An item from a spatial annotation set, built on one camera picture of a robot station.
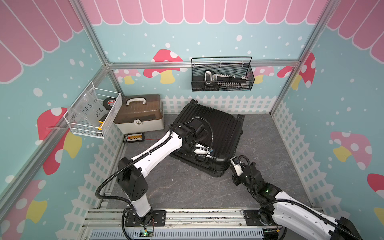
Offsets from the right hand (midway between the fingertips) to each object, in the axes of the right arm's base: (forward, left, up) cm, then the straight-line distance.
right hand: (231, 167), depth 84 cm
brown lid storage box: (+32, +56, +13) cm, 66 cm away
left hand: (+4, +22, +9) cm, 24 cm away
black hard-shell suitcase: (+16, +2, +13) cm, 21 cm away
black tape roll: (+25, +66, +27) cm, 76 cm away
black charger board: (+26, +62, -5) cm, 68 cm away
